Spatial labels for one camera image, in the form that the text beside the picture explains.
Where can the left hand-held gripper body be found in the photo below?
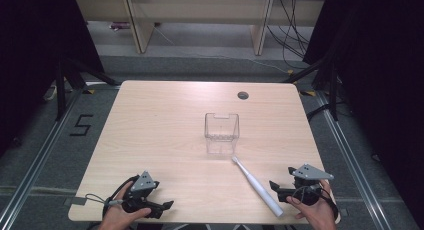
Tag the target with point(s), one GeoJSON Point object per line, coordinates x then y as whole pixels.
{"type": "Point", "coordinates": [144, 183]}

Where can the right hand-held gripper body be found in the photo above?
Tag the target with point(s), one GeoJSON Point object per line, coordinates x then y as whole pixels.
{"type": "Point", "coordinates": [310, 172]}

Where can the white electric toothbrush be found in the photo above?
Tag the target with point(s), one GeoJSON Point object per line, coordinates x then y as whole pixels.
{"type": "Point", "coordinates": [260, 189]}

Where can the clear plastic container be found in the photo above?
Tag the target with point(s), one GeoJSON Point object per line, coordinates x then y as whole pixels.
{"type": "Point", "coordinates": [221, 140]}

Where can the person's left hand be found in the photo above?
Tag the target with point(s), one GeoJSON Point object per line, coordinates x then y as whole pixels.
{"type": "Point", "coordinates": [116, 216]}

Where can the person's right hand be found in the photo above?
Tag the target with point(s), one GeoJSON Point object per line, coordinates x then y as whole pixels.
{"type": "Point", "coordinates": [320, 215]}

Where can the yellow black floor tape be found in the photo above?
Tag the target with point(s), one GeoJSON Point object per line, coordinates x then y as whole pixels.
{"type": "Point", "coordinates": [88, 91]}
{"type": "Point", "coordinates": [308, 93]}

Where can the black metal stand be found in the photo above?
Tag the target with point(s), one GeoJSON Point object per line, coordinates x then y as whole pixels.
{"type": "Point", "coordinates": [333, 90]}
{"type": "Point", "coordinates": [60, 90]}

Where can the dark curtain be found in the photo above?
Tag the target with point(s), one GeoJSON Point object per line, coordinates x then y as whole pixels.
{"type": "Point", "coordinates": [30, 56]}
{"type": "Point", "coordinates": [383, 73]}

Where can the small pink object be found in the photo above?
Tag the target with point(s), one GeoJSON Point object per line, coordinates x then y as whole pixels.
{"type": "Point", "coordinates": [119, 25]}

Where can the aluminium floor rail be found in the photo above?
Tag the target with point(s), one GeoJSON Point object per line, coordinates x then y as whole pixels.
{"type": "Point", "coordinates": [40, 156]}
{"type": "Point", "coordinates": [353, 163]}

